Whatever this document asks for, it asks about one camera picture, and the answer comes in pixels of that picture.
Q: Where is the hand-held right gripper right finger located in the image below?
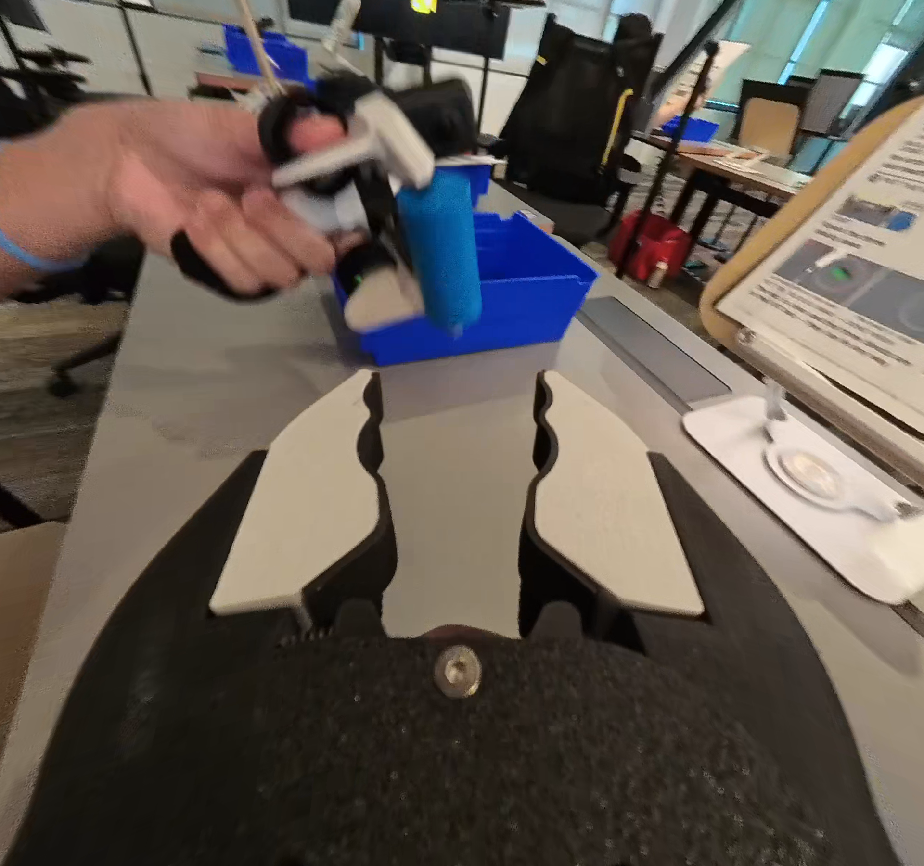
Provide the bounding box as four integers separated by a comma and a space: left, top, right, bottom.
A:
520, 369, 705, 629

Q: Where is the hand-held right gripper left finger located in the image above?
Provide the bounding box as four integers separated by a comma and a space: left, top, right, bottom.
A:
209, 369, 397, 629

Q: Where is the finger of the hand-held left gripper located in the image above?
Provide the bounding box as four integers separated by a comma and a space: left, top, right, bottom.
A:
345, 266, 427, 333

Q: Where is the blue wooden cylinder block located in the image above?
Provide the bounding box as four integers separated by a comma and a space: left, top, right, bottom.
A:
396, 165, 483, 336

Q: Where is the person's left forearm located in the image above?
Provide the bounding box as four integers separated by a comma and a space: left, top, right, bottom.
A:
0, 140, 73, 297

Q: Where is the white document stand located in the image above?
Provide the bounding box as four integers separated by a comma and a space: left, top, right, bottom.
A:
682, 328, 924, 606

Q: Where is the wooden clipboard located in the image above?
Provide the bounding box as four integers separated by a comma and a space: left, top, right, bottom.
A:
699, 97, 924, 376

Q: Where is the red bag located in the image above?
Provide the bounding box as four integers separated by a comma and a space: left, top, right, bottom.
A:
610, 211, 690, 282

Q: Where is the printed instruction sheet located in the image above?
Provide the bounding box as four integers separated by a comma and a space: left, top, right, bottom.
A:
718, 104, 924, 434

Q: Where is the blue wristband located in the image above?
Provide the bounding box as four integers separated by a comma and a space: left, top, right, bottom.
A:
0, 227, 82, 274

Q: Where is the wooden side table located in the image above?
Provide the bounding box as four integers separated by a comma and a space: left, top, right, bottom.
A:
635, 126, 813, 232

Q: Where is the tan wooden chair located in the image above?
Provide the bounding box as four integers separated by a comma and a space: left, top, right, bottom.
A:
736, 78, 817, 160

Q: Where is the grey table cable flap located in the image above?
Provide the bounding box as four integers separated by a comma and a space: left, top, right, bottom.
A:
577, 296, 730, 405

